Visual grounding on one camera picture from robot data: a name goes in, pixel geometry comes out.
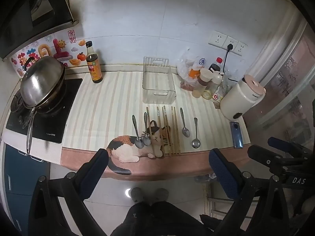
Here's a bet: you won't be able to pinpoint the black glass gas stove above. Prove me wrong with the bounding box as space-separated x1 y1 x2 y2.
5 78 83 144

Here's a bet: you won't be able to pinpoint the steel wok lid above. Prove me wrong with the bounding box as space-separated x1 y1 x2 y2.
20 56 66 109

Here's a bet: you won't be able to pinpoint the clear plastic basket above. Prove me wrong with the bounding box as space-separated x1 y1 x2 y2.
142 56 177 104

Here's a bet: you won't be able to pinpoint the glass sliding door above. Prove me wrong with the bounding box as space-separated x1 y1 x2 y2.
246 5 315 153

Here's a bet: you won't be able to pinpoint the blue cabinet door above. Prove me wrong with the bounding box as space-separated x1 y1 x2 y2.
3 144 51 236

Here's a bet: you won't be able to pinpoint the spice jar beige lid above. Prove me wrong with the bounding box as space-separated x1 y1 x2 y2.
192 68 213 99

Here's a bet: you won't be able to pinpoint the black plug with cable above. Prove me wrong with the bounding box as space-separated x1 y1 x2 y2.
222 43 235 79

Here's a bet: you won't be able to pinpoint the small seasoning packet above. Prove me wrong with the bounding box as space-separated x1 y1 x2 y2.
211 92 225 109

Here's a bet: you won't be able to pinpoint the set of wooden chopsticks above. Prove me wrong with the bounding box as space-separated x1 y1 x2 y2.
146 106 181 156

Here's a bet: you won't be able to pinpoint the metal spoon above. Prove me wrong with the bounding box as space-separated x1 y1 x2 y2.
180 107 191 138
192 117 201 149
143 112 151 146
132 115 144 149

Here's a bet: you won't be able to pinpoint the dark soy sauce bottle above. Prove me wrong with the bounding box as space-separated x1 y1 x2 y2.
86 53 103 84

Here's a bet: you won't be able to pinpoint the dark sauce bottle red cap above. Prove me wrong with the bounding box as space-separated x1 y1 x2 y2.
208 57 225 76

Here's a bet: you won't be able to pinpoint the clear plastic bag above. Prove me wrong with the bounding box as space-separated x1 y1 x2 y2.
176 47 200 84

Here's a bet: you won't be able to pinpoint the clear vinegar bottle black cap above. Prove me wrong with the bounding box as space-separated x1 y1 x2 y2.
85 41 98 63

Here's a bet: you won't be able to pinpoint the person's dark trousers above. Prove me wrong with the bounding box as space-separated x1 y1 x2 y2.
110 200 218 236

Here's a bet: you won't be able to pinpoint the striped cat print mat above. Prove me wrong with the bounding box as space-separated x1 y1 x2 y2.
60 70 251 182

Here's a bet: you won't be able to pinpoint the blue smartphone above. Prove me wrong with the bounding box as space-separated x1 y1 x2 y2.
229 121 244 149

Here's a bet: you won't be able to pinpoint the clear seasoning jar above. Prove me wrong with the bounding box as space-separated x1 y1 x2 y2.
202 71 223 100

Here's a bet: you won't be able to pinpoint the cream electric kettle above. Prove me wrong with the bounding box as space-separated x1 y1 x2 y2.
220 74 267 121

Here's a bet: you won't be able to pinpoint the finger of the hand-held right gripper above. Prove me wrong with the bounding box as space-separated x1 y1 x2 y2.
247 146 284 171
268 137 311 158

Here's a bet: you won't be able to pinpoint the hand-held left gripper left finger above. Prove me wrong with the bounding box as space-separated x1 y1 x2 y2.
28 148 110 236

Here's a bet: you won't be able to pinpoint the colourful wall stickers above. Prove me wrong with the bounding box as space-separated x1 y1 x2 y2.
11 36 87 78

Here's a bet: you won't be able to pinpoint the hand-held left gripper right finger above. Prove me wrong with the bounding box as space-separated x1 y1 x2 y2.
209 148 296 236

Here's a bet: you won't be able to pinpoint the black range hood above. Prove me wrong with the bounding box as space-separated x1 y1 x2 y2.
0 0 78 62

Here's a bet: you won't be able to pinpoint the grey slipper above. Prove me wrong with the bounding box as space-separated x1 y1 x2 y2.
153 188 170 202
130 187 145 203

